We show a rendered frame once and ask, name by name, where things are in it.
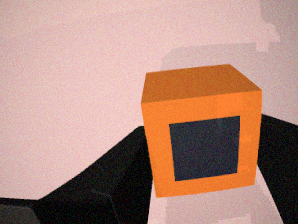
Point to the orange block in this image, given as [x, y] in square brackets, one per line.
[202, 126]

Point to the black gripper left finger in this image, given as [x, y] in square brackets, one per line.
[115, 189]

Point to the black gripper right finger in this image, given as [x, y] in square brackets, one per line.
[278, 163]

